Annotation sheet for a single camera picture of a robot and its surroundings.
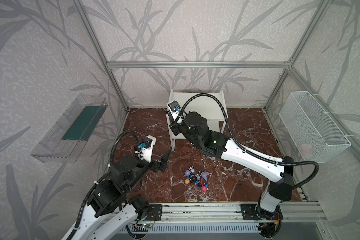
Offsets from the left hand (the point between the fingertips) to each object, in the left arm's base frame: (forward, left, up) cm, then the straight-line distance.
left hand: (163, 143), depth 62 cm
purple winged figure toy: (-3, -20, -30) cm, 37 cm away
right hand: (+14, -4, +8) cm, 16 cm away
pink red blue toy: (-10, -20, -31) cm, 38 cm away
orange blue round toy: (-7, -10, -31) cm, 33 cm away
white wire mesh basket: (+4, -65, +3) cm, 65 cm away
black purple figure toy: (-2, -10, -30) cm, 32 cm away
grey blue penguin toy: (-6, -14, -30) cm, 34 cm away
